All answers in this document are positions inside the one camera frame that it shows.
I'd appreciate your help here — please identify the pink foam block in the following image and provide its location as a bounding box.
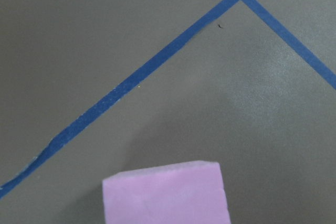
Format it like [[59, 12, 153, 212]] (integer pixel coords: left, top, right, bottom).
[[102, 161, 231, 223]]

